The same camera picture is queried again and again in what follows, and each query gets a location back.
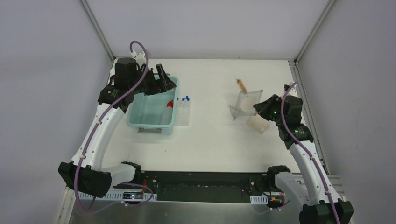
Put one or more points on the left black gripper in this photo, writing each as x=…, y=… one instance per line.
x=155, y=82

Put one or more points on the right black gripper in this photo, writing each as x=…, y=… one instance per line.
x=264, y=108

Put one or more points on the beige sponge block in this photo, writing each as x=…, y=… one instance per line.
x=258, y=123

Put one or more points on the teal storage bin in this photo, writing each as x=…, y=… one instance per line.
x=145, y=112

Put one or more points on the red cap wash bottle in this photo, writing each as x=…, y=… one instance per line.
x=167, y=114

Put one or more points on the tan test tube brush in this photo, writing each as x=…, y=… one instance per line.
x=241, y=86

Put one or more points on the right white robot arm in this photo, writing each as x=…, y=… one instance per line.
x=317, y=199

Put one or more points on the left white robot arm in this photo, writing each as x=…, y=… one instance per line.
x=84, y=173

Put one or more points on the clear test tube rack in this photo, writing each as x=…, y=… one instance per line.
x=183, y=113

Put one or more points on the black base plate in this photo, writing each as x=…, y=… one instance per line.
x=208, y=187

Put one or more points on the white slotted cable duct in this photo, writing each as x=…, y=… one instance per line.
x=130, y=196

